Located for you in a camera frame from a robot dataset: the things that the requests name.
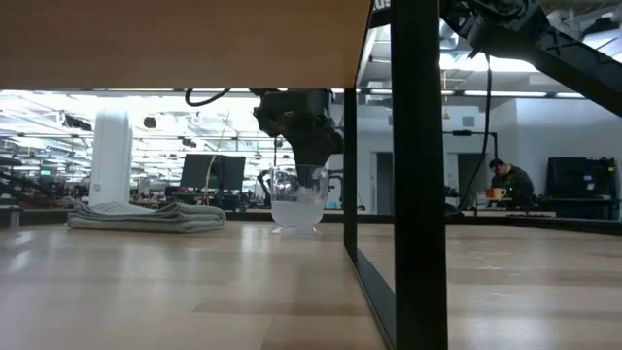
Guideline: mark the seated person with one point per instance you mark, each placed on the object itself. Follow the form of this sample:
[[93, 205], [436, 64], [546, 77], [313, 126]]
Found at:
[[515, 185]]

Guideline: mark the black background monitors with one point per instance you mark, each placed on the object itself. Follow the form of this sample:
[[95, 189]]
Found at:
[[199, 171]]

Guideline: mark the orange mug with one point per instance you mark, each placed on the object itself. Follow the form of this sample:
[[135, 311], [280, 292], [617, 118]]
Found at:
[[496, 193]]

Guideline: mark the folded grey towel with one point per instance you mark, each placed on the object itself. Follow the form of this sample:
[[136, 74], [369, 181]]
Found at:
[[146, 219]]

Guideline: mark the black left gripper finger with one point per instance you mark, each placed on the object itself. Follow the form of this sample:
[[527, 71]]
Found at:
[[306, 176]]

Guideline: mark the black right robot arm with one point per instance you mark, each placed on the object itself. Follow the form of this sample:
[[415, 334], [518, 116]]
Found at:
[[559, 48]]

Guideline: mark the black cabinet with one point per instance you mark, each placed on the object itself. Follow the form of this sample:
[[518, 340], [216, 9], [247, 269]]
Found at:
[[580, 187]]

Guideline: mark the white pillar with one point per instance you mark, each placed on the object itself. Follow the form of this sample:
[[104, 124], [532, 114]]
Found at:
[[111, 160]]

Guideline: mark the black table frame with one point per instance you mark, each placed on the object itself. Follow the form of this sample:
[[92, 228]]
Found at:
[[243, 216]]

